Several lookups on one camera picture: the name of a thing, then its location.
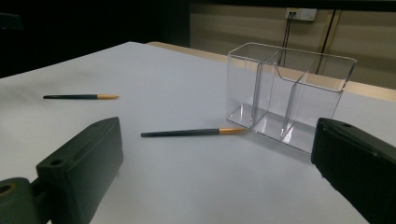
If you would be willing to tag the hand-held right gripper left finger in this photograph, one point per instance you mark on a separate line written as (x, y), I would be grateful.
(84, 161)

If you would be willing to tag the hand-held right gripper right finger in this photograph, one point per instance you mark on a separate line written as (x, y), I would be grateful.
(358, 168)

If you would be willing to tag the black pen with gold tip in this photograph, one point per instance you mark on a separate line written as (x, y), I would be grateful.
(71, 96)
(180, 132)

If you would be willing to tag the clear acrylic pen organizer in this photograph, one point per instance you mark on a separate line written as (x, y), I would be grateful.
(277, 102)

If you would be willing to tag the black curtain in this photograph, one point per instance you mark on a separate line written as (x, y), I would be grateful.
(77, 28)

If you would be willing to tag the wooden table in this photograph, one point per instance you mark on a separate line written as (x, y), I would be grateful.
(199, 53)

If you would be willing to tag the white wall socket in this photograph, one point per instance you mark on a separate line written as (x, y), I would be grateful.
(303, 14)

